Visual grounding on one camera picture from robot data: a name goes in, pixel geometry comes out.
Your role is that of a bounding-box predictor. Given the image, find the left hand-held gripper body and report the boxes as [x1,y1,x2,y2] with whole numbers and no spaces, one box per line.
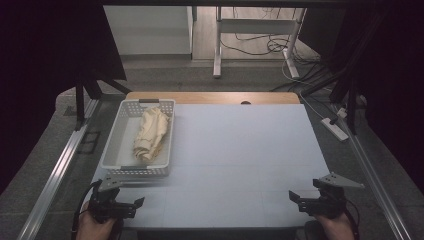
[88,173,138,224]

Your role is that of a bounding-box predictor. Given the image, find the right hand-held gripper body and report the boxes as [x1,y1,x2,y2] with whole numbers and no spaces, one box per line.
[298,172,365,220]

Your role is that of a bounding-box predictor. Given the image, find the white perforated plastic basket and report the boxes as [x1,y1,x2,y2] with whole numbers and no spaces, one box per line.
[99,98,177,178]

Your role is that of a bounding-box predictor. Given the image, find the beige cloth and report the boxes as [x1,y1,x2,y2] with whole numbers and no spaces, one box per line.
[133,106,170,162]

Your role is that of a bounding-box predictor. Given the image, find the person's left hand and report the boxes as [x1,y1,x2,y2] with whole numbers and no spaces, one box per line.
[75,203,118,240]

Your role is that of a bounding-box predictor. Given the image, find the person's right hand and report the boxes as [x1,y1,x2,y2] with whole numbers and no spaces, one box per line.
[314,213,356,240]

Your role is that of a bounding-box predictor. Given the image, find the white power strip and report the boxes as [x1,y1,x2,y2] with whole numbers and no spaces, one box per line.
[320,117,350,142]

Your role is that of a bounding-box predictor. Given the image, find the black metal stand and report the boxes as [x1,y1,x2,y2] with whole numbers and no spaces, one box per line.
[73,68,132,132]
[299,59,359,136]

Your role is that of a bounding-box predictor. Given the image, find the dark curtain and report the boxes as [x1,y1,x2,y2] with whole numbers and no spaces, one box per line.
[299,6,424,194]
[0,0,128,196]

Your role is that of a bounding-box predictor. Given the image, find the white cabinet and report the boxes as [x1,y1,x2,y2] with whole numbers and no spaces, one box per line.
[103,5,195,56]

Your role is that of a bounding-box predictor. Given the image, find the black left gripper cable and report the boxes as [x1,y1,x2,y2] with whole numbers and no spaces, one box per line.
[70,179,103,240]

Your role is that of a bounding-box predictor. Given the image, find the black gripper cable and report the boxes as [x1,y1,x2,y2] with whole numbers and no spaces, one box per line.
[343,199,362,240]
[70,179,103,240]

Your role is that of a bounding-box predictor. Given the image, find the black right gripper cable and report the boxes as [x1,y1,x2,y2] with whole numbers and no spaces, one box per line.
[343,199,362,240]

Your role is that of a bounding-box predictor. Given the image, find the aluminium floor rail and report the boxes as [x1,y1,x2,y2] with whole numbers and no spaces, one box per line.
[16,99,102,240]
[331,104,414,240]

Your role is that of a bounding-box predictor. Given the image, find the white floor cable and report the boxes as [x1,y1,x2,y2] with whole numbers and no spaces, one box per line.
[281,58,336,123]

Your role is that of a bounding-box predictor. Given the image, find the tangle of black floor cables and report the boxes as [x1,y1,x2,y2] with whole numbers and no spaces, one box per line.
[220,7,323,68]

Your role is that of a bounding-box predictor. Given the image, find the white desk frame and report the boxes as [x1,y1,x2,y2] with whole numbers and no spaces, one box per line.
[212,6,308,80]

